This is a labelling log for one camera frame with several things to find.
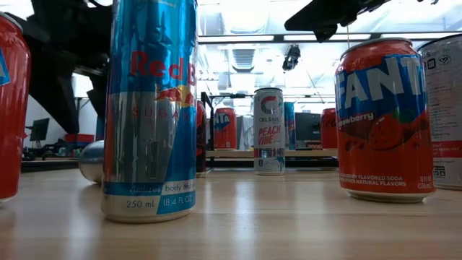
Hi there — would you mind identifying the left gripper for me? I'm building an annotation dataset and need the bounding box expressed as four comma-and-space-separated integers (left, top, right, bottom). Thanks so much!
27, 0, 113, 134

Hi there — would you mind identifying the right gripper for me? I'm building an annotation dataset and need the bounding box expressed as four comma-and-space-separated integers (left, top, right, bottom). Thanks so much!
284, 0, 391, 43

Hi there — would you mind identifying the white Celsius peach can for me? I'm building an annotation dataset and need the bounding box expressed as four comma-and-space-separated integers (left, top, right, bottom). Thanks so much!
417, 34, 462, 191
253, 87, 286, 177

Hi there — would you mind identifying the red Fanta strawberry can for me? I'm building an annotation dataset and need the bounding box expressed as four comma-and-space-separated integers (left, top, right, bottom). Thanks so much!
0, 11, 32, 203
213, 107, 238, 151
334, 37, 437, 204

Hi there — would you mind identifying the small black monitor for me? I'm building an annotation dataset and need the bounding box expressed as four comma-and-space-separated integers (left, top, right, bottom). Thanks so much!
28, 117, 51, 142

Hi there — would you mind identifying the ceiling air vent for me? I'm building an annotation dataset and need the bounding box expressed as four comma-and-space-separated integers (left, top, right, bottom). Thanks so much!
232, 48, 256, 73

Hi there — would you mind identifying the person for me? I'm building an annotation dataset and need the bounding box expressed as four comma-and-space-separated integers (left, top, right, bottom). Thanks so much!
236, 114, 256, 151

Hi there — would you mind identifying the black overhead camera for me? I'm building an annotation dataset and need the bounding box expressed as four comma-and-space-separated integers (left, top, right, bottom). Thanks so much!
282, 44, 302, 72

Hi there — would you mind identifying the black metal shelf frame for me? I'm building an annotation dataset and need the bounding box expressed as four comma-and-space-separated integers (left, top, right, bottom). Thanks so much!
200, 91, 339, 173

